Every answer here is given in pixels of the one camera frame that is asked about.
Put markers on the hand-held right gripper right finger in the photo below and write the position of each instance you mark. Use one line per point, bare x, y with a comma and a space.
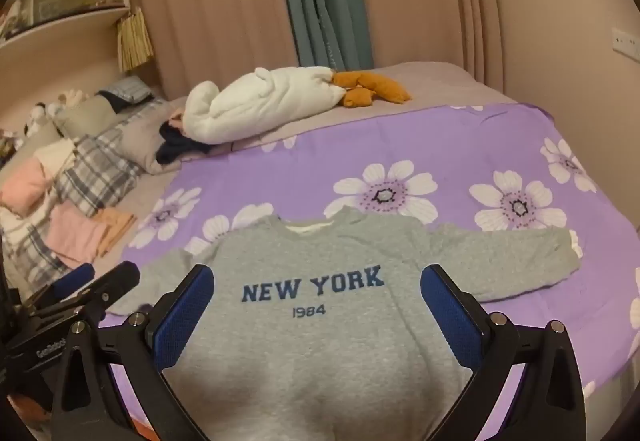
445, 316

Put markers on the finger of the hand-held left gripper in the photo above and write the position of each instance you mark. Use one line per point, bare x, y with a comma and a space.
115, 283
75, 278

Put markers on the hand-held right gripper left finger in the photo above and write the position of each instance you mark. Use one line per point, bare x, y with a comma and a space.
184, 316

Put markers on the grey printed sweatshirt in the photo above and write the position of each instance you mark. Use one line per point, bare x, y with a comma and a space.
320, 341

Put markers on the folded orange clothes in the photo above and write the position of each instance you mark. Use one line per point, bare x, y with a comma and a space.
117, 228

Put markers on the crumpled pink cloth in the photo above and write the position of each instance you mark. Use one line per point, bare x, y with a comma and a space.
25, 186

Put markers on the dark navy cloth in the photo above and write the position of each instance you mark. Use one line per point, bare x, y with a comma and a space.
175, 146

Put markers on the purple floral blanket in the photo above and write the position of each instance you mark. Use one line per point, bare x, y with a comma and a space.
450, 156

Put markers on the beige pillow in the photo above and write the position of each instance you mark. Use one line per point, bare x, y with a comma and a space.
85, 118

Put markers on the small stuffed toys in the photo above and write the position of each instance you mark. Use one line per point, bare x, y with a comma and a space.
50, 111

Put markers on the plaid pillow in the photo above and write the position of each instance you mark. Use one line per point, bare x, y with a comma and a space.
127, 91

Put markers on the mauve bed sheet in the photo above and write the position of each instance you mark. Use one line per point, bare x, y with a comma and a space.
430, 83

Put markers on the yellow fringed cloth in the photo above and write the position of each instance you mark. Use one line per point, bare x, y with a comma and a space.
134, 41

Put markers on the pink curtain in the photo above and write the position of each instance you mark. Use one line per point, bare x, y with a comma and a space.
210, 1

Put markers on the white wall socket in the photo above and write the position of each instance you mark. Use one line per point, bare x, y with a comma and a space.
626, 41

